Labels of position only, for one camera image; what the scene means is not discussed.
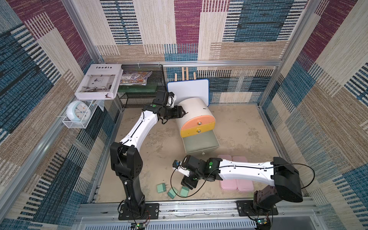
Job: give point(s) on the colourful snack bag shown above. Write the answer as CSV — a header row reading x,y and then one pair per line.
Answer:
x,y
135,77

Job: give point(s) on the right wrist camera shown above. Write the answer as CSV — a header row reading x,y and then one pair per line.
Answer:
x,y
177,166

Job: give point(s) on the green plug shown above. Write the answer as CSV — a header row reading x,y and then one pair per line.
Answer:
x,y
161,188
184,192
172,193

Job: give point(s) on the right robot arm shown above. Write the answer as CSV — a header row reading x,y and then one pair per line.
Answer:
x,y
281,178

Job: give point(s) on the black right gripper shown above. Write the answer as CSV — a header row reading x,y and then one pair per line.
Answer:
x,y
188,180

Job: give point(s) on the grey green drawer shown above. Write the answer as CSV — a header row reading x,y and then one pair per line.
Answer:
x,y
201,144

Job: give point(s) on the blue framed whiteboard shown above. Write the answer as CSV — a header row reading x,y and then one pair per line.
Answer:
x,y
190,89

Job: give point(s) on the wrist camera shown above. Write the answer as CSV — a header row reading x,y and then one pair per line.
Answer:
x,y
164,98
177,166

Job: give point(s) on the white wire basket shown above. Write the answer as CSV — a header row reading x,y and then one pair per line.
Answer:
x,y
93,104

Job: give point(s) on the yellow drawer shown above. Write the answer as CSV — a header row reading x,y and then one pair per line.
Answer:
x,y
191,129

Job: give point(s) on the pink tray right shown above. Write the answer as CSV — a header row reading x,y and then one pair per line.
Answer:
x,y
242,186

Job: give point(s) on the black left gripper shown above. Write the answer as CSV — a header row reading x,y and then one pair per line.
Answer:
x,y
177,112

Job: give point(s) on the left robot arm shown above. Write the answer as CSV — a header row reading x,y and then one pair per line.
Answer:
x,y
125,155

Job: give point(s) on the pink tray left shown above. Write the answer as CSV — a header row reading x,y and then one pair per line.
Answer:
x,y
227,185

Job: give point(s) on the pink tray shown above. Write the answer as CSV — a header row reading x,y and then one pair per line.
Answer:
x,y
227,185
242,186

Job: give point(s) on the white round drawer cabinet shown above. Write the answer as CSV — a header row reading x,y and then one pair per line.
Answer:
x,y
195,107

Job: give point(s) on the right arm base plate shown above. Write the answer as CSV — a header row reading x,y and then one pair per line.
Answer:
x,y
246,208

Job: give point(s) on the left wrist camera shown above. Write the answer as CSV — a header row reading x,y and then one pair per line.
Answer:
x,y
164,98

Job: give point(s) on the white magazine book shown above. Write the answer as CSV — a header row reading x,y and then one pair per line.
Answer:
x,y
101,82

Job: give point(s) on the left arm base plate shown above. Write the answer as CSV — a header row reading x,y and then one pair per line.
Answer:
x,y
146,212

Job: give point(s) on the orange drawer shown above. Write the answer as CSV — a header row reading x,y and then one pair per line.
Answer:
x,y
206,122

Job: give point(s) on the black wire shelf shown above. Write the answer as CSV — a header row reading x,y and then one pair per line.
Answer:
x,y
136,96

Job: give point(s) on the white alarm clock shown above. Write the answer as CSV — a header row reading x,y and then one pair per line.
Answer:
x,y
78,111

